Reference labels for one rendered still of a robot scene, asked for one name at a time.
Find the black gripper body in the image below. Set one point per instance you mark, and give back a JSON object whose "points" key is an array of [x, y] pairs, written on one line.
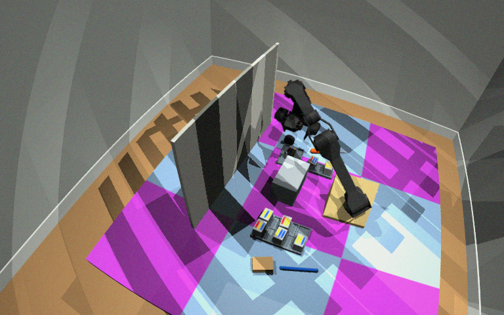
{"points": [[282, 114]]}

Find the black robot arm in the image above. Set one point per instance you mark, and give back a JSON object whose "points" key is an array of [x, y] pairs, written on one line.
{"points": [[326, 143]]}

